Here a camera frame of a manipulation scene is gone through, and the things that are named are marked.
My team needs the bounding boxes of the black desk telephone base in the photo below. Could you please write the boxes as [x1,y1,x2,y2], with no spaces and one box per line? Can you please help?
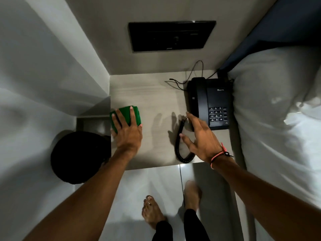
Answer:
[187,78,232,131]

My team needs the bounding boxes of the black coiled telephone cord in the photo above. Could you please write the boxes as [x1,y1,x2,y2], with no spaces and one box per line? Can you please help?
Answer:
[175,117,196,164]

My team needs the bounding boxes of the dark blue headboard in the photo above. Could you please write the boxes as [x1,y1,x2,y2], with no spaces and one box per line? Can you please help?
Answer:
[218,0,321,73]

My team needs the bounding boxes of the person's right black trouser leg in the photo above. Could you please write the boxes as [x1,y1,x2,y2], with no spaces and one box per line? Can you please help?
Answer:
[184,209,210,241]

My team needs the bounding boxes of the person's left foot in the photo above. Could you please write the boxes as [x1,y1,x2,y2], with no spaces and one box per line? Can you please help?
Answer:
[142,195,166,230]

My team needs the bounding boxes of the person's foot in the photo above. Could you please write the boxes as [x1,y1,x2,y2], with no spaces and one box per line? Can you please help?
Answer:
[142,195,166,230]
[183,180,202,213]

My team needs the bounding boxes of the green cleaning cloth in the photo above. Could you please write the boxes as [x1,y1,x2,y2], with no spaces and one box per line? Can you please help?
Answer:
[110,105,141,134]

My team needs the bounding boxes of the black wall switch panel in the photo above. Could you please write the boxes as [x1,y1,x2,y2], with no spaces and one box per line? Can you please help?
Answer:
[128,20,217,52]

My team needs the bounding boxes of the person's right hand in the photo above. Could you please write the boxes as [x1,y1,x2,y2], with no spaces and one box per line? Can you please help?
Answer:
[180,112,225,164]

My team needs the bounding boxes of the person's right foot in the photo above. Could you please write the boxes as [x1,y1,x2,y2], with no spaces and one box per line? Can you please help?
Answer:
[183,180,202,213]

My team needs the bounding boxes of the person's left forearm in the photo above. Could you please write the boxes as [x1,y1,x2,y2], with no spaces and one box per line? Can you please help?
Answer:
[23,148,138,241]

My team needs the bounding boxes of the person's right forearm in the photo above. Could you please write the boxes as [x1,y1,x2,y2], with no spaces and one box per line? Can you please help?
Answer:
[212,155,321,241]

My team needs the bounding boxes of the black telephone handset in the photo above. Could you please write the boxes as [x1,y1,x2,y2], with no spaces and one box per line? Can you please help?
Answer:
[188,77,210,128]

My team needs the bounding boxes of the person's left black trouser leg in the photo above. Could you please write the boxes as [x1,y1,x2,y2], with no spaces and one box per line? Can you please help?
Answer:
[152,220,173,241]

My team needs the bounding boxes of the thin black cable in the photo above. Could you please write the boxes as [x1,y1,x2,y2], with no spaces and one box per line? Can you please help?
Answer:
[169,60,219,91]

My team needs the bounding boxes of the person's black trouser leg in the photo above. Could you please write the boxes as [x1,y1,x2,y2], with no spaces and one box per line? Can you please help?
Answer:
[152,220,173,241]
[184,209,210,241]

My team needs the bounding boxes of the person's left hand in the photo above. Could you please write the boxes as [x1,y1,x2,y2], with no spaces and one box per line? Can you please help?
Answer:
[111,106,143,155]

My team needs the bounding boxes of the black round waste bin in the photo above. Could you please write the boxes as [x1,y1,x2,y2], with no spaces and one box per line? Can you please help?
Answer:
[51,131,111,185]

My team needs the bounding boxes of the pink string bracelet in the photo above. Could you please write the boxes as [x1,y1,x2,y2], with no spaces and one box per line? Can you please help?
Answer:
[210,142,234,170]

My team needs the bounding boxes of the white bed duvet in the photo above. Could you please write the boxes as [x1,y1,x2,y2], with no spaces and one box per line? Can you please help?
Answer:
[227,46,321,241]

